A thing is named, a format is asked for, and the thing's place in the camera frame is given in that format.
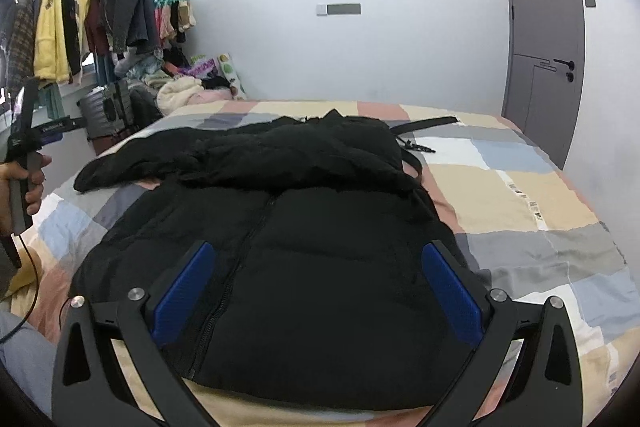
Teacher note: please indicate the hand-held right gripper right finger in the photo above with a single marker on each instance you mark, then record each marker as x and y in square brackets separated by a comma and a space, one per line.
[452, 297]

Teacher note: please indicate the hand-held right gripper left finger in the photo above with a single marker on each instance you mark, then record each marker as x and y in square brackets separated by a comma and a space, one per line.
[182, 292]

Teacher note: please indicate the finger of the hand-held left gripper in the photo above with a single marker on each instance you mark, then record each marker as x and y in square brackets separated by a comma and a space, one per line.
[25, 112]
[60, 126]

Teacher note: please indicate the black puffer jacket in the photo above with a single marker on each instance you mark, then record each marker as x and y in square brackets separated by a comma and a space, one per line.
[310, 267]

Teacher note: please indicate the pile of clothes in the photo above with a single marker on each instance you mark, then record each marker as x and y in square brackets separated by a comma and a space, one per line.
[175, 84]

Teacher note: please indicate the person's left hand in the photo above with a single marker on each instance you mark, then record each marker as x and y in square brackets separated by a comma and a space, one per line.
[35, 194]

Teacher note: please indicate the dark grey suitcase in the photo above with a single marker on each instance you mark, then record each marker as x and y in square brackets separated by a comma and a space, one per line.
[106, 109]

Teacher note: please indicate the plaid coat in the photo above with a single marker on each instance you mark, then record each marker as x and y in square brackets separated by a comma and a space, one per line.
[17, 37]

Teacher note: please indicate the yellow hoodie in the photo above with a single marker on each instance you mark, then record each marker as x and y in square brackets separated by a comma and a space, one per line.
[50, 32]

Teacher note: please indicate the black hanging garment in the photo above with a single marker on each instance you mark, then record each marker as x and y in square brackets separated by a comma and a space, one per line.
[71, 27]

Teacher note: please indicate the maroon garment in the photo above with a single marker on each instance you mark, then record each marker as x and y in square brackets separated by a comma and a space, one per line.
[96, 27]

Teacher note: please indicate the cream hanging garment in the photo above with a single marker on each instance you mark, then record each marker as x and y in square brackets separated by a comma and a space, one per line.
[82, 2]

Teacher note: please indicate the checkered bed sheet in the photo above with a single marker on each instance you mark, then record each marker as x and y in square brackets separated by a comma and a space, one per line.
[525, 187]

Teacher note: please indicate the dark grey hoodie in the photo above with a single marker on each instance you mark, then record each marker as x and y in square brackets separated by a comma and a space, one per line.
[127, 2]

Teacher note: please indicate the person's grey trouser leg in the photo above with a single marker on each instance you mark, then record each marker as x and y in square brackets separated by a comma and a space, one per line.
[22, 362]

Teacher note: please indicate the green sock hanger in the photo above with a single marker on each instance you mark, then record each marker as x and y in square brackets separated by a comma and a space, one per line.
[175, 14]

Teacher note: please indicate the dotted white pillow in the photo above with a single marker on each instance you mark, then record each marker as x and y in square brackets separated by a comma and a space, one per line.
[231, 74]

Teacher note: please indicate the grey door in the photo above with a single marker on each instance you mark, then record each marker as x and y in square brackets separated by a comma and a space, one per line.
[545, 7]

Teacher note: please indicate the grey wall panel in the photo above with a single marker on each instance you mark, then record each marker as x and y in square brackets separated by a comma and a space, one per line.
[342, 8]

